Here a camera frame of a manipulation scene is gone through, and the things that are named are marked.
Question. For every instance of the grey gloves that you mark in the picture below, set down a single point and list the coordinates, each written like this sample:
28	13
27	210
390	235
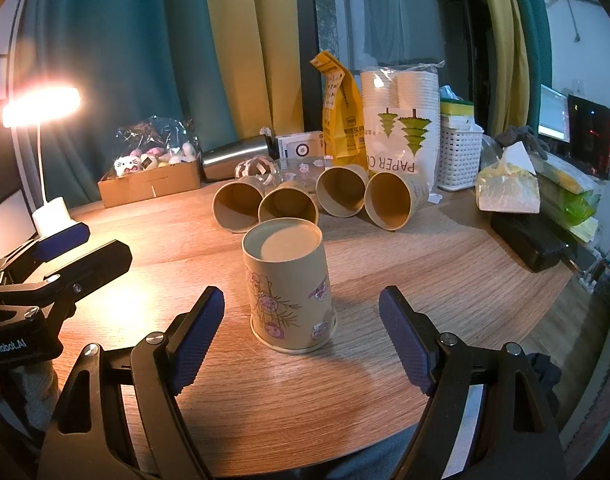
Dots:
522	141

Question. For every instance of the wide green curtain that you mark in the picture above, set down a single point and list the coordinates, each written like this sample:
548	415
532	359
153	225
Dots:
135	50

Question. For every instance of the yellow paper bag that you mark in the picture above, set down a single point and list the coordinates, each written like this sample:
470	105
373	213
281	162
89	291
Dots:
342	125

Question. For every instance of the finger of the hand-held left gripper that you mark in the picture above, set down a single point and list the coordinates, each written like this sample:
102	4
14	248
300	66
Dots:
97	265
64	241

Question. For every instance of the narrow green curtain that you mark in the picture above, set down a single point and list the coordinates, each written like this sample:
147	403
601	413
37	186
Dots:
535	50

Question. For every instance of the bright monitor screen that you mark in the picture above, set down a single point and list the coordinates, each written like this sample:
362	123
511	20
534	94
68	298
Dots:
554	114

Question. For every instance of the narrow yellow curtain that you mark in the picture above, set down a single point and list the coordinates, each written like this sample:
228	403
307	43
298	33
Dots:
502	35

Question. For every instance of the clear plastic container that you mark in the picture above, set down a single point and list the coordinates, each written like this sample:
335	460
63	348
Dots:
302	169

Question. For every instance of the grey screen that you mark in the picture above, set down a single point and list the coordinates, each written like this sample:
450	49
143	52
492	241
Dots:
10	222

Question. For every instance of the wide yellow curtain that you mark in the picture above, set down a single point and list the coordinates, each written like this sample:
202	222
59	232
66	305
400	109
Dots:
255	35

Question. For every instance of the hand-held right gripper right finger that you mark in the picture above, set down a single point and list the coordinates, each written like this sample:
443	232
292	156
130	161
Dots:
406	342

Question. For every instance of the white desk lamp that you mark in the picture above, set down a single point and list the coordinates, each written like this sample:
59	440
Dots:
41	104

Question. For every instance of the black box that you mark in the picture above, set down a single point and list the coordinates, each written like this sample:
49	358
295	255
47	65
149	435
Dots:
527	242

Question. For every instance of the small white box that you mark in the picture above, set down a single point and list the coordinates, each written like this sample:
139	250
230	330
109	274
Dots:
300	146

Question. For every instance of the printed brown paper cup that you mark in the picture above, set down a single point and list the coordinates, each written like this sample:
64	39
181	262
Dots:
287	295

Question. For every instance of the tissue pack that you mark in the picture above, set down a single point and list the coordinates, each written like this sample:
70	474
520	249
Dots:
507	185

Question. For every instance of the plastic bag of paper cups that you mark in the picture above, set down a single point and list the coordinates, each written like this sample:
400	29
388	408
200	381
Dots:
402	110

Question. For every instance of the stack of green yellow packets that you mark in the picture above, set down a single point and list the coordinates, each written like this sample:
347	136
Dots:
570	195

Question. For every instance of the white plastic basket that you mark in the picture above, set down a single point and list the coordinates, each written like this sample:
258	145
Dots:
459	155

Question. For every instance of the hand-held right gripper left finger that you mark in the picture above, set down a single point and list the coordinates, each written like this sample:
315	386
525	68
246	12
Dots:
199	341

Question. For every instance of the clear patterned plastic cup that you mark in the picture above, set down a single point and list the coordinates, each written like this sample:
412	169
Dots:
255	167

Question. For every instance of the clear bag of plush toys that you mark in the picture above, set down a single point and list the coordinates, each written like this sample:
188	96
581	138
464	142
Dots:
155	145

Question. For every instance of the cardboard box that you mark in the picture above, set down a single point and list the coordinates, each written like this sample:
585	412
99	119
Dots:
150	186

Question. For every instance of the yellow green sponge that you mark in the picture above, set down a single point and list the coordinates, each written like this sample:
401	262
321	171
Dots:
457	108

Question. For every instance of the person's trousers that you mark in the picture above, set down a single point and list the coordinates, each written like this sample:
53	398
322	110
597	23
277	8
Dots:
370	455

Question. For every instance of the steel thermos flask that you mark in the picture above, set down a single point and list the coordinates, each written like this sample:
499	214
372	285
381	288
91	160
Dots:
235	156

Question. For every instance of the black laptop screen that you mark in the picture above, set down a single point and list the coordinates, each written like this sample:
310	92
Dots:
592	135

